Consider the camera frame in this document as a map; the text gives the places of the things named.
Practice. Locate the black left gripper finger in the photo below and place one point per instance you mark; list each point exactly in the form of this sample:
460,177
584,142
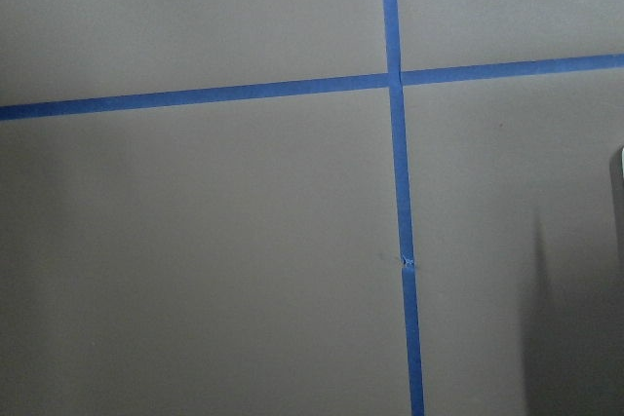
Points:
616,168

